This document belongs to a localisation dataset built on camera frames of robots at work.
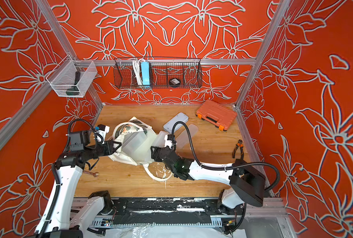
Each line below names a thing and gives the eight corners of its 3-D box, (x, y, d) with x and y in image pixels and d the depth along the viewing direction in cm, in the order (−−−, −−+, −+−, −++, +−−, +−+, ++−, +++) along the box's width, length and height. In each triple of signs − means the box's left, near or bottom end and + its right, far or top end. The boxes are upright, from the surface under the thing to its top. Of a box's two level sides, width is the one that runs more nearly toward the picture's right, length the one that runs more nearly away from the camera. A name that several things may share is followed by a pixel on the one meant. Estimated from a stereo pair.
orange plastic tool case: (195, 116, 114) (196, 111, 109) (207, 103, 123) (208, 98, 119) (225, 132, 103) (227, 128, 99) (236, 116, 113) (238, 112, 109)
